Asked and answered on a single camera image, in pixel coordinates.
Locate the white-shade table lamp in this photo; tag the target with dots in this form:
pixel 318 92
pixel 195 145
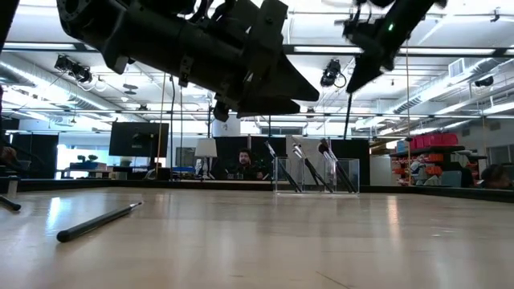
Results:
pixel 205 147

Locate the round grey-head makeup brush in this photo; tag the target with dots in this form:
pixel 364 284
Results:
pixel 341 172

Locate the black storage shelf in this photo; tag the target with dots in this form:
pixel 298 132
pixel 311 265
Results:
pixel 433 151

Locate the silver ventilation duct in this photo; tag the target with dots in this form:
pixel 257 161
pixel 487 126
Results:
pixel 36 78
pixel 441 86

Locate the black ceiling light rig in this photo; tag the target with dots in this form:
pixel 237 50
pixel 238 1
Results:
pixel 74 69

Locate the thin black makeup brush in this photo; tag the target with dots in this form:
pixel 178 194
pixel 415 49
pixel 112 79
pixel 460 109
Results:
pixel 10 203
pixel 92 223
pixel 347 116

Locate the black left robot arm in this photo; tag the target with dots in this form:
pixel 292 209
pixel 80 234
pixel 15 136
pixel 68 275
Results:
pixel 132 36

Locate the pink storage bin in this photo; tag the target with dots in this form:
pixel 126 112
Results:
pixel 417 143
pixel 449 139
pixel 433 140

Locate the black partition panel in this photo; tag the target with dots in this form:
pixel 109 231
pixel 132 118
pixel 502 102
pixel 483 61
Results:
pixel 40 156
pixel 361 160

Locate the white hanging sheet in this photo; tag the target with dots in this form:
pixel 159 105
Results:
pixel 313 143

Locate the black ceiling-mounted camera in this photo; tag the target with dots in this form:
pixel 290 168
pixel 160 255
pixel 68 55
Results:
pixel 331 72

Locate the dark-bristle thick makeup brush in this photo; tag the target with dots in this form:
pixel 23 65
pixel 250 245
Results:
pixel 283 168

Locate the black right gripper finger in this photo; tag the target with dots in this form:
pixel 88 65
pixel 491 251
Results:
pixel 361 72
pixel 373 74

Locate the black wall monitor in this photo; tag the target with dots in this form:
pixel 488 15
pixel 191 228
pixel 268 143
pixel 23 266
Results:
pixel 136 140

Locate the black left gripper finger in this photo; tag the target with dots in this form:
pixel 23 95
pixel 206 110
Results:
pixel 293 86
pixel 269 109

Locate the blue storage bin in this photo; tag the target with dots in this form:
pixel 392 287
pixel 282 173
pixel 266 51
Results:
pixel 402 146

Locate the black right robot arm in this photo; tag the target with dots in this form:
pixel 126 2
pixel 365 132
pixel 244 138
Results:
pixel 409 16

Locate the black ceiling beam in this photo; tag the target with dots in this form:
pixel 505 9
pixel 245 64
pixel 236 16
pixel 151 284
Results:
pixel 502 51

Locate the black aluminium table frame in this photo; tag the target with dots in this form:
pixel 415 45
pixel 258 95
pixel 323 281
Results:
pixel 120 185

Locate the person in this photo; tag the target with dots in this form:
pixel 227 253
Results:
pixel 496 176
pixel 245 160

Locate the white wall box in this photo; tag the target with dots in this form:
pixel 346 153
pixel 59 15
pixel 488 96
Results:
pixel 231 129

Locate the clear acrylic brush organizer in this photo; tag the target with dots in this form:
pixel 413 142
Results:
pixel 349 180

